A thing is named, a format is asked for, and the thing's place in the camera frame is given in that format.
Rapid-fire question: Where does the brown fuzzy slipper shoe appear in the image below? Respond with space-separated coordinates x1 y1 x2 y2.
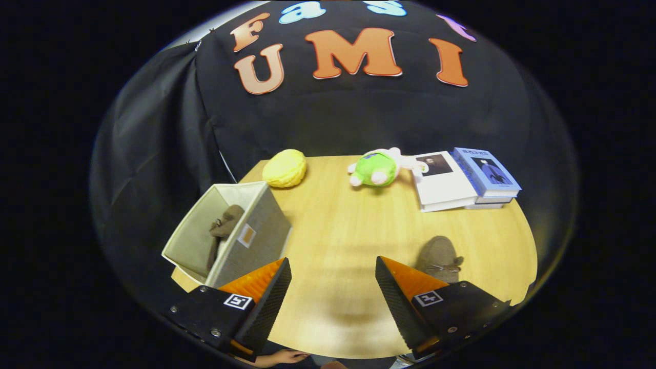
207 204 245 271
414 235 464 284

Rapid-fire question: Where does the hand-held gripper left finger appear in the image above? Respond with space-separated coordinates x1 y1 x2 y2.
163 257 292 362

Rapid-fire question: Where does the beige fabric storage box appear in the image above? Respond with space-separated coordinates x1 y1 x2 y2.
161 181 293 289

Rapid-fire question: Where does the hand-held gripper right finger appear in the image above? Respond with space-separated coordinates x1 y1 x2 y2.
375 256 513 361

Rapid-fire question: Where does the white portrait cover book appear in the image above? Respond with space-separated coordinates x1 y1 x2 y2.
414 151 478 213

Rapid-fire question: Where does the green and pink plush toy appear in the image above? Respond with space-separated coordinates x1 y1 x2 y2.
347 147 428 188

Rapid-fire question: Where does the yellow round plush toy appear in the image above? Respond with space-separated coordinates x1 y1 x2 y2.
262 149 308 188

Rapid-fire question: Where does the blue cover book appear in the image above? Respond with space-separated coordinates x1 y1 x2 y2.
453 147 522 198

